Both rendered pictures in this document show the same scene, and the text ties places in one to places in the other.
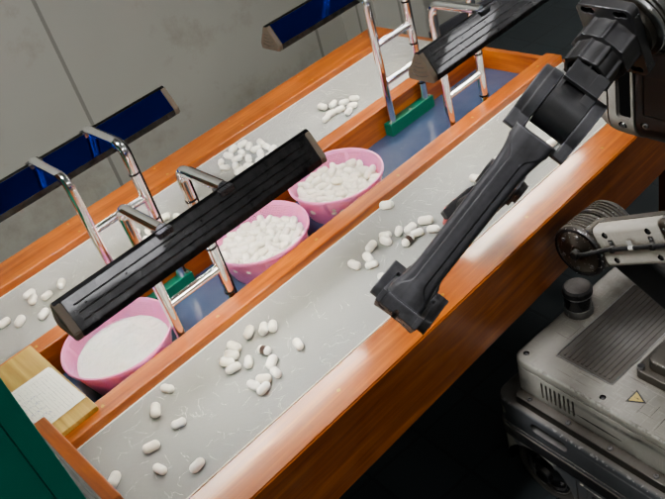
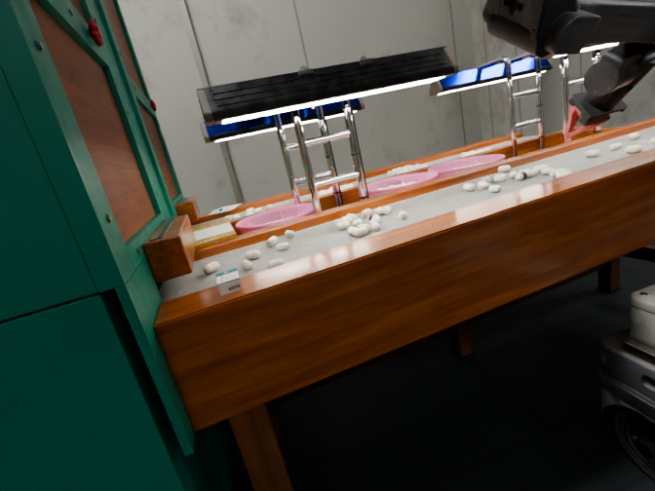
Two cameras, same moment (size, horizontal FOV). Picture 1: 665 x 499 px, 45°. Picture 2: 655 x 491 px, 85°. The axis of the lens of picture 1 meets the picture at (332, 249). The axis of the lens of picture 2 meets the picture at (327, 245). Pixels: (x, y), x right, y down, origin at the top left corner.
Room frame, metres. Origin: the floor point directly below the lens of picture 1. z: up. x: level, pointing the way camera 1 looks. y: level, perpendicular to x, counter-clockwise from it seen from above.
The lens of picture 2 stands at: (0.42, 0.05, 0.95)
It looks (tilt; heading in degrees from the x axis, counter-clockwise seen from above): 16 degrees down; 18
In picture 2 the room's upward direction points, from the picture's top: 13 degrees counter-clockwise
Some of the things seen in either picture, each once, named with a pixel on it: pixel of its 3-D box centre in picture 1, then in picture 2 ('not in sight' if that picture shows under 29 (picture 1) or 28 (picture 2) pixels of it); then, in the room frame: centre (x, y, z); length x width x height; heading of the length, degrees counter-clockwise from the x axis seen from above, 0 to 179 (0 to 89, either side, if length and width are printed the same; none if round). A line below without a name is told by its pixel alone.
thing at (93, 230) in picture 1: (113, 226); (303, 162); (1.71, 0.50, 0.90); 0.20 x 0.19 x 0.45; 124
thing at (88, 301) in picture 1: (196, 223); (335, 82); (1.31, 0.23, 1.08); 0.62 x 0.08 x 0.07; 124
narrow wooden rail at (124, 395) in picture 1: (352, 232); (471, 188); (1.65, -0.06, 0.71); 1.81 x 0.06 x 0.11; 124
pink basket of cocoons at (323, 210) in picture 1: (338, 188); (466, 174); (1.85, -0.07, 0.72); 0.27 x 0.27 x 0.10
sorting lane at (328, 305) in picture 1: (402, 246); (515, 183); (1.51, -0.16, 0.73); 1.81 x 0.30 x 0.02; 124
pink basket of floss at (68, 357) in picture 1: (124, 350); (281, 228); (1.45, 0.53, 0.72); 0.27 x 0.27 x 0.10
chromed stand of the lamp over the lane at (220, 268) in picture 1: (206, 277); (341, 159); (1.38, 0.27, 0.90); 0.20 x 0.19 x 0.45; 124
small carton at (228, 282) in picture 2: not in sight; (228, 281); (0.89, 0.38, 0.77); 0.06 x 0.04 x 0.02; 34
